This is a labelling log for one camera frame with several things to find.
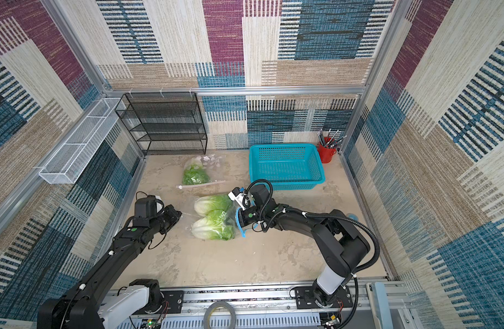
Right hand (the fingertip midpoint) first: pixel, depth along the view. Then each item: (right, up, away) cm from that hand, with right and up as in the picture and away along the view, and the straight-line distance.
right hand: (229, 223), depth 81 cm
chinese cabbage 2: (-5, 0, -1) cm, 5 cm away
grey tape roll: (-3, -25, -10) cm, 27 cm away
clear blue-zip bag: (+1, +4, -1) cm, 4 cm away
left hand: (-20, +4, +4) cm, 20 cm away
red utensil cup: (+46, +29, +25) cm, 60 cm away
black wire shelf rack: (-37, +45, +27) cm, 64 cm away
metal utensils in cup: (+49, +36, +30) cm, 68 cm away
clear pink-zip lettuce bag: (-16, +21, +23) cm, 35 cm away
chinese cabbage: (-9, +7, +4) cm, 12 cm away
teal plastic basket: (+28, +23, +33) cm, 49 cm away
